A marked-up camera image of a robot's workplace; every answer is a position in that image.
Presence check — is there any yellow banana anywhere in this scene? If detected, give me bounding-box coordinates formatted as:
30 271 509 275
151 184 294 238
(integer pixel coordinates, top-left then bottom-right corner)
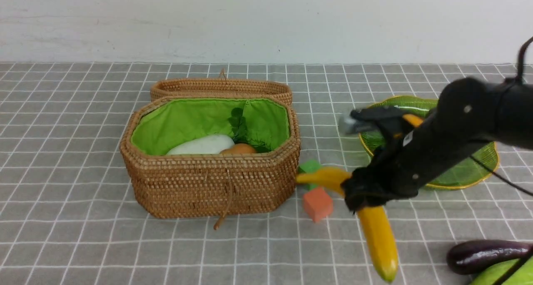
296 167 399 283

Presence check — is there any orange yellow mango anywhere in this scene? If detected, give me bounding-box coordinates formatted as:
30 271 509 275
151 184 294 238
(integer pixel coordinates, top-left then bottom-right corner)
402 113 424 128

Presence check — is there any brown potato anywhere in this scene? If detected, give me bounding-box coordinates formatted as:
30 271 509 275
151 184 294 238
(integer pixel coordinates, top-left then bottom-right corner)
220 143 257 154

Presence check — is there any woven wicker basket lid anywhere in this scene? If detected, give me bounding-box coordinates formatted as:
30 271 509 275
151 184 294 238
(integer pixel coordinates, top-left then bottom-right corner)
150 69 293 105

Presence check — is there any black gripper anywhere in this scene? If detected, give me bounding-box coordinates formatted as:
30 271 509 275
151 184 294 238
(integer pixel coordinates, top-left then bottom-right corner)
341 123 421 214

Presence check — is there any green glass leaf plate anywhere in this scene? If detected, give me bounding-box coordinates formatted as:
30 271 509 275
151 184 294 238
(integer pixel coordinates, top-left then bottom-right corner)
359 95 500 191

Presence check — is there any grey checked tablecloth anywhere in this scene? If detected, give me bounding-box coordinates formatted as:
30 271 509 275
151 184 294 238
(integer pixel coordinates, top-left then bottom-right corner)
0 63 515 285

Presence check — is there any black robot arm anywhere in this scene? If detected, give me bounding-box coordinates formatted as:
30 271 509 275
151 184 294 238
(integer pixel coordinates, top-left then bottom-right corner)
339 77 533 212

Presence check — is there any green foam cube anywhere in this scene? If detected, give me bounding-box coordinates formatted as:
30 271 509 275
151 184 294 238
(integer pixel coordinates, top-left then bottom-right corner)
298 159 321 191

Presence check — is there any dark purple eggplant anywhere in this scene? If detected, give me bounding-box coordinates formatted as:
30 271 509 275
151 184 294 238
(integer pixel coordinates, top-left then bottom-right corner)
446 239 532 275

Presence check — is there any orange foam cube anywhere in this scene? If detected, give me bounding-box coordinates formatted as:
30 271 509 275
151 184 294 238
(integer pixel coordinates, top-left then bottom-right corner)
303 187 334 223

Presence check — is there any white radish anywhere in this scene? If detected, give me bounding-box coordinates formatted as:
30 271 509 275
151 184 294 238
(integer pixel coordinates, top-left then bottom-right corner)
166 134 235 155

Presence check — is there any light green cucumber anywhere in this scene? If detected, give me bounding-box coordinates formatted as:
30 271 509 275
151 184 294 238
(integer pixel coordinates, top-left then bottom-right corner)
468 256 533 285

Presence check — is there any woven wicker basket green lining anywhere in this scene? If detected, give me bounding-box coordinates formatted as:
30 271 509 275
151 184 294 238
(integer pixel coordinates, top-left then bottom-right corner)
120 95 301 230

